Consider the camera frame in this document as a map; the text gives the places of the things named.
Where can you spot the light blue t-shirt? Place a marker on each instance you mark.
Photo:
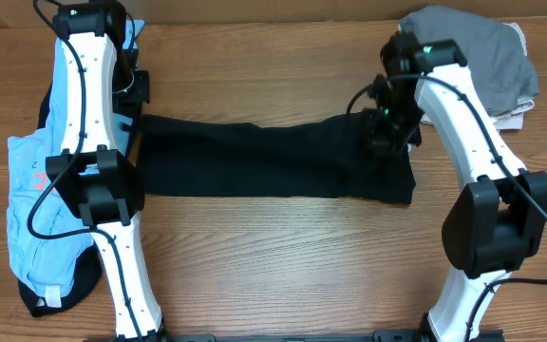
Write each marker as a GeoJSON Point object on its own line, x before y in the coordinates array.
{"type": "Point", "coordinates": [31, 214]}

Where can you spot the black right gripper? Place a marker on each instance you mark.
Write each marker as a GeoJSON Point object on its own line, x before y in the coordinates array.
{"type": "Point", "coordinates": [381, 142]}

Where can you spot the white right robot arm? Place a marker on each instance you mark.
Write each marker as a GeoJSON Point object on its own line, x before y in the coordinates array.
{"type": "Point", "coordinates": [498, 219]}

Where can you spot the beige folded garment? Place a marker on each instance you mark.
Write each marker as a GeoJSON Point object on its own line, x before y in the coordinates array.
{"type": "Point", "coordinates": [511, 121]}

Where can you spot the black bottom shirt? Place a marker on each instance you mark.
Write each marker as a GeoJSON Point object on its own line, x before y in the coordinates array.
{"type": "Point", "coordinates": [52, 275]}

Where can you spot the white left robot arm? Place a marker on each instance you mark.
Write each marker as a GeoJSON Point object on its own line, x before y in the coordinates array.
{"type": "Point", "coordinates": [97, 182]}

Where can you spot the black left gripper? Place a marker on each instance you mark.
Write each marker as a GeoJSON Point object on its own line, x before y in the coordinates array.
{"type": "Point", "coordinates": [130, 105]}

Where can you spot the gray folded garment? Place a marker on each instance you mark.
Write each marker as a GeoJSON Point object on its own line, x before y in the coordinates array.
{"type": "Point", "coordinates": [434, 23]}

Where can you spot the black t-shirt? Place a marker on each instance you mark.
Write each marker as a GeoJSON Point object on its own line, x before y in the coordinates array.
{"type": "Point", "coordinates": [328, 159]}

